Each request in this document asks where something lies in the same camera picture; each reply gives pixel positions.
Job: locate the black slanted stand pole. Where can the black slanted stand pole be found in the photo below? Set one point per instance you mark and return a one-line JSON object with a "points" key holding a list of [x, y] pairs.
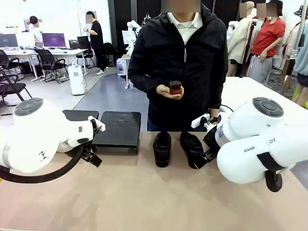
{"points": [[248, 45]]}

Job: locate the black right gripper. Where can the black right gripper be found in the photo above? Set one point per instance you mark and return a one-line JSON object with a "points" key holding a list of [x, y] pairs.
{"points": [[211, 139]]}

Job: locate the person's left forearm black sleeve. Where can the person's left forearm black sleeve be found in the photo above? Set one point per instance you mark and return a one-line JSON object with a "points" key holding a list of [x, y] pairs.
{"points": [[220, 96]]}

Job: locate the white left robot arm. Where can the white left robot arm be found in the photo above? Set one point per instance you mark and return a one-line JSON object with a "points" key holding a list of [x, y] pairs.
{"points": [[36, 137]]}

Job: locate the black buckle loafer shoe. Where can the black buckle loafer shoe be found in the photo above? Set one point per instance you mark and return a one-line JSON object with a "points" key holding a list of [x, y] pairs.
{"points": [[162, 149], [191, 146]]}

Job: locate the small wooden side table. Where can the small wooden side table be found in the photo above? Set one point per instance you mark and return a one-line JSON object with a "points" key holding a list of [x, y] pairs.
{"points": [[125, 56]]}

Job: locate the white office desk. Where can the white office desk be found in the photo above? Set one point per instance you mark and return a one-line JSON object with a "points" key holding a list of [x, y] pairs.
{"points": [[72, 51]]}

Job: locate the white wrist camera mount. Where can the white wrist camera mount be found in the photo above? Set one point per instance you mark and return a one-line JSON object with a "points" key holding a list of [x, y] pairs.
{"points": [[199, 121], [97, 124]]}

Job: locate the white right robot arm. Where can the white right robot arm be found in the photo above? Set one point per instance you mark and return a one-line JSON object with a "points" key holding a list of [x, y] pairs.
{"points": [[240, 130]]}

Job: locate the black office chair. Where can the black office chair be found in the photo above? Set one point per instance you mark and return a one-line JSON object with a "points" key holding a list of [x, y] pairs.
{"points": [[6, 59], [48, 60], [12, 87], [85, 55]]}

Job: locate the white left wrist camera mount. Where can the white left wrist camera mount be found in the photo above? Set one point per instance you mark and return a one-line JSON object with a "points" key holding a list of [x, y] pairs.
{"points": [[97, 124]]}

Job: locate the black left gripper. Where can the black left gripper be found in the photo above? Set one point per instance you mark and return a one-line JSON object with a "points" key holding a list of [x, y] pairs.
{"points": [[92, 144]]}

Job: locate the person's right hand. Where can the person's right hand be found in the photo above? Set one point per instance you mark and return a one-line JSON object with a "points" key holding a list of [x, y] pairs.
{"points": [[163, 90]]}

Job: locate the computer case with lights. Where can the computer case with lights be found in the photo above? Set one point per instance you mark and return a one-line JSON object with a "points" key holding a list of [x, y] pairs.
{"points": [[121, 68]]}

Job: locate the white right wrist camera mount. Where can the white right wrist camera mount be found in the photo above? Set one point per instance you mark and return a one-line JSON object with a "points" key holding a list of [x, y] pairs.
{"points": [[199, 121]]}

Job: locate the person in black jacket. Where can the person in black jacket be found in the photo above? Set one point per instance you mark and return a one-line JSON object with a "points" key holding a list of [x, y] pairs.
{"points": [[180, 60]]}

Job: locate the black computer monitor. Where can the black computer monitor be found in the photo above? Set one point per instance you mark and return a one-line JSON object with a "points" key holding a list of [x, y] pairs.
{"points": [[8, 40], [54, 39]]}

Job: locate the white table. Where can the white table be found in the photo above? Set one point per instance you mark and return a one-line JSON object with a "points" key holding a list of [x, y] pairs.
{"points": [[240, 91]]}

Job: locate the person in white shirt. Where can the person in white shirt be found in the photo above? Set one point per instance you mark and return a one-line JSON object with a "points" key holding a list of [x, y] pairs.
{"points": [[37, 33]]}

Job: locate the mannequin in beige coat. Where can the mannequin in beige coat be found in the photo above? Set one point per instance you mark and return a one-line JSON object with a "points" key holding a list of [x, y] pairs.
{"points": [[240, 38]]}

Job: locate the person's left hand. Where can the person's left hand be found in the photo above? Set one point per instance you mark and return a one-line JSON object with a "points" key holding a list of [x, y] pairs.
{"points": [[213, 112]]}

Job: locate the mannequin in pink garment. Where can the mannequin in pink garment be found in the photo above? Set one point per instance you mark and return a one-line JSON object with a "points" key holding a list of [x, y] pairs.
{"points": [[290, 45]]}

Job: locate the small white robot arm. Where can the small white robot arm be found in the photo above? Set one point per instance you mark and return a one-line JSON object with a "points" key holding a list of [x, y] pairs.
{"points": [[132, 26]]}

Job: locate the black metal shoe stand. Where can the black metal shoe stand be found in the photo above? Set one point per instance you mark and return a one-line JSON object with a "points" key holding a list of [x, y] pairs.
{"points": [[118, 130], [77, 114]]}

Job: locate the white air purifier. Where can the white air purifier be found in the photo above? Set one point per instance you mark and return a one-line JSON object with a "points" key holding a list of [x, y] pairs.
{"points": [[76, 79]]}

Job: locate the mannequin in light blue garment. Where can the mannequin in light blue garment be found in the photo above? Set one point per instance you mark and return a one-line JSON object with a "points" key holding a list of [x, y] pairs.
{"points": [[303, 62]]}

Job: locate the person in black t-shirt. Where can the person in black t-shirt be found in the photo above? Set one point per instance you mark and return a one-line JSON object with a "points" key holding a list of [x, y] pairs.
{"points": [[96, 33]]}

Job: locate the brown red shoe brush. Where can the brown red shoe brush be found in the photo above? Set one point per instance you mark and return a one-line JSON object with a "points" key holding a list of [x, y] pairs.
{"points": [[175, 87]]}

